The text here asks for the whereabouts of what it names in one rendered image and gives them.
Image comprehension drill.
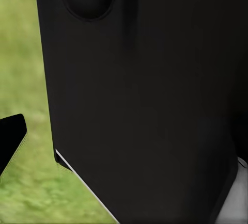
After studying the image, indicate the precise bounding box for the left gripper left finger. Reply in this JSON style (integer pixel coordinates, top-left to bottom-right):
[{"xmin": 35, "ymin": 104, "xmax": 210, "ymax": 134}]
[{"xmin": 0, "ymin": 114, "xmax": 27, "ymax": 175}]

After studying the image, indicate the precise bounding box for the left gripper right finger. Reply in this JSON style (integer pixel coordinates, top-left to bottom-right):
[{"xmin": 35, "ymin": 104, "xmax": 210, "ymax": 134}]
[{"xmin": 231, "ymin": 113, "xmax": 248, "ymax": 155}]

